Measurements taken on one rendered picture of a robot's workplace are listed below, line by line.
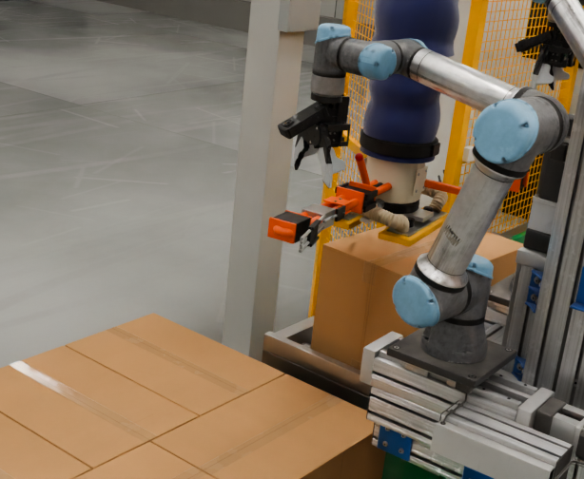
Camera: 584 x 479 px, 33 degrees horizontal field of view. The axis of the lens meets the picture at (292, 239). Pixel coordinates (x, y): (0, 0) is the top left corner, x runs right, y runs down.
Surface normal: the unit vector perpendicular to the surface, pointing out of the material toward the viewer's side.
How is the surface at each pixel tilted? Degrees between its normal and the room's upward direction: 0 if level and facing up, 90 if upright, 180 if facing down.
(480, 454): 90
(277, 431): 0
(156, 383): 0
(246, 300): 90
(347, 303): 90
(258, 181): 90
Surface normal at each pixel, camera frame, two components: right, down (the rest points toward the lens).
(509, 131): -0.63, 0.07
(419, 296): -0.72, 0.28
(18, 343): 0.10, -0.94
